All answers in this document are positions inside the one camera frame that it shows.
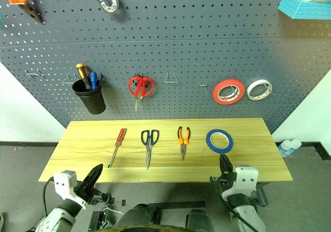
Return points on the white bottle with blue label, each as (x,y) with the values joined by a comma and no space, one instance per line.
(296,144)

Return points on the white tape roll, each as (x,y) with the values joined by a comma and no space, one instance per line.
(250,89)

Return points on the black plastic cup holder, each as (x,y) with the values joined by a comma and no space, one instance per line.
(94,102)

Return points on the black metal table frame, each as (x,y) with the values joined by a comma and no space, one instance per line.
(181,204)

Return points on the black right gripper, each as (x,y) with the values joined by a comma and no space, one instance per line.
(227,178)

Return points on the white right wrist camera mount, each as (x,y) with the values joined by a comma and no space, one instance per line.
(244,180)

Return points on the dark rounded shape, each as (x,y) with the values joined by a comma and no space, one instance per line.
(139,215)
(197,220)

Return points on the grey metal pegboard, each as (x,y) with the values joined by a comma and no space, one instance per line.
(181,48)

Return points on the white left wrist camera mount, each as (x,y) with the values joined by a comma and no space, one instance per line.
(63,185)

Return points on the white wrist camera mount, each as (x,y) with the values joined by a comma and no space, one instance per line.
(63,185)
(244,180)

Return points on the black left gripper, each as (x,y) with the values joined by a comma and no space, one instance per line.
(90,197)

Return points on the orange black needle-nose pliers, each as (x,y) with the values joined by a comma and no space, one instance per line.
(183,143)

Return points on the blue tape roll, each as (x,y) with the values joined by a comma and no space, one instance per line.
(208,141)

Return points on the clear plastic bottles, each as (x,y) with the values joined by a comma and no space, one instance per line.
(285,147)

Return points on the red tape roll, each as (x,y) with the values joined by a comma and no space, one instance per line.
(216,92)

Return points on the round silver metal disc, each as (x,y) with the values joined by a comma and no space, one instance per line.
(115,5)

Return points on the small black block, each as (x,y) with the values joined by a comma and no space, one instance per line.
(123,203)

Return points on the metal pegboard hook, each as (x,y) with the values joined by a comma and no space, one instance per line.
(171,81)
(67,81)
(204,86)
(32,74)

